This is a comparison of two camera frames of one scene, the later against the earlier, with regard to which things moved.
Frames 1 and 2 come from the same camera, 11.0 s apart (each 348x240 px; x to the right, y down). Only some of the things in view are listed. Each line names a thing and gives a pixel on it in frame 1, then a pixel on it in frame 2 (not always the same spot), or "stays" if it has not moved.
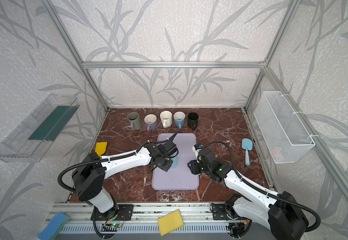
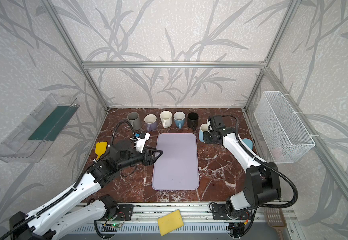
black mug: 193,119 stays
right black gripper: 194,167 -> 209,137
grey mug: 133,117 stays
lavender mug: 151,121 stays
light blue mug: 175,161 -> 204,127
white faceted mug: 166,117 stays
